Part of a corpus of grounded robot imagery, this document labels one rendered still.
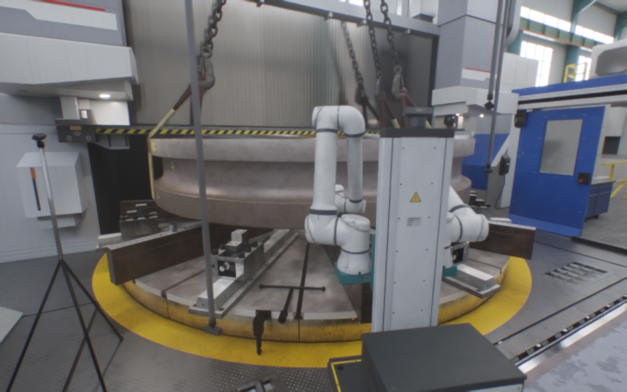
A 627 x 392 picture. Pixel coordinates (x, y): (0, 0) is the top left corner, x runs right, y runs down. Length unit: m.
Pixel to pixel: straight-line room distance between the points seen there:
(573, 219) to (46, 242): 8.71
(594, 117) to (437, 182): 5.56
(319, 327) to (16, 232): 4.63
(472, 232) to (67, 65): 3.53
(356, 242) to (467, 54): 5.54
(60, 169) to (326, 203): 4.26
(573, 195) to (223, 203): 6.02
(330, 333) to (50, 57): 3.45
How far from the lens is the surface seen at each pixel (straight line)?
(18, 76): 3.70
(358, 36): 6.89
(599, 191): 8.69
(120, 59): 3.59
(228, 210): 3.12
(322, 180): 1.54
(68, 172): 5.22
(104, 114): 4.54
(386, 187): 1.38
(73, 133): 5.35
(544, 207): 7.21
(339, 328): 2.77
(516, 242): 4.35
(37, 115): 4.67
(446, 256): 1.77
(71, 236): 5.81
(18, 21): 4.22
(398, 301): 1.63
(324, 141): 1.56
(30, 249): 5.98
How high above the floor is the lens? 1.74
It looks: 11 degrees down
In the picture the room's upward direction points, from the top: straight up
